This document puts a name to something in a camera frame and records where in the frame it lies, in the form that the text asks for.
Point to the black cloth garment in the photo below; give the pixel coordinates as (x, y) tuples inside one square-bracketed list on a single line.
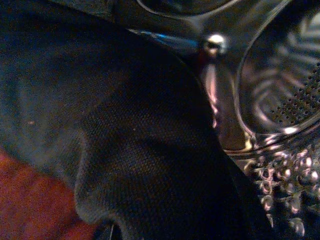
[(137, 125)]

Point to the red cloth garment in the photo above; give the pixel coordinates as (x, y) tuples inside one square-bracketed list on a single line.
[(30, 200)]

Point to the steel washing machine drum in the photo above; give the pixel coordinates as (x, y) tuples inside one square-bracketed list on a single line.
[(275, 87)]

